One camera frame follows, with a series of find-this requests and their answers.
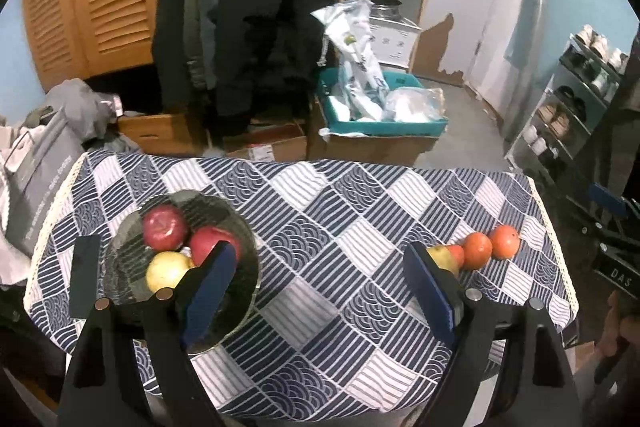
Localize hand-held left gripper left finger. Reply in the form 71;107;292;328
57;241;238;427

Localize black coat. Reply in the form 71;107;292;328
152;0;338;132

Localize white patterned box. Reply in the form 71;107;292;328
370;19;418;68

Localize white printed rice bag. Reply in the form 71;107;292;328
311;0;391;120

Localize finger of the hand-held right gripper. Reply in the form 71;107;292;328
567;183;640;238

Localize rows of shoes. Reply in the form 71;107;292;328
520;24;631;158

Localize teal plastic crate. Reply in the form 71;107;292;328
317;67;449;138

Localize blue white patterned tablecloth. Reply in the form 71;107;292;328
25;151;581;423

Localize clear plastic bag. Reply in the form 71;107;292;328
382;87;446;122

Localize dark steamer pot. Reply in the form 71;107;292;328
370;0;418;25

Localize person's right hand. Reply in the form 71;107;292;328
597;292;640;360

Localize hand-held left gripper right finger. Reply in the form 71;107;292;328
402;242;583;427

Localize grey jacket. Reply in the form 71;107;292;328
182;0;236;92

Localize red apple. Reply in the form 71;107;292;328
189;227;243;268
142;205;190;251

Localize grey clothing pile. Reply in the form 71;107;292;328
42;78;123;142

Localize large cardboard box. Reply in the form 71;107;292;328
307;97;436;168

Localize grey tote bag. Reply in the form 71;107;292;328
0;107;86;258

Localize large orange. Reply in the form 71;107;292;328
489;224;521;259
462;232;493;270

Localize flat labelled cardboard box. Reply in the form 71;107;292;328
225;122;308;162

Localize yellow green apple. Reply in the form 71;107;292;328
145;251;196;293

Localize brown cardboard box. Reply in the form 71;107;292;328
117;112;211;155

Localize clear glass bowl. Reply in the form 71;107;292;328
102;189;261;355

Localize yellow pear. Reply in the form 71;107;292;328
427;245;460;278

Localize white shoe rack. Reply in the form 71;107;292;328
505;32;631;172

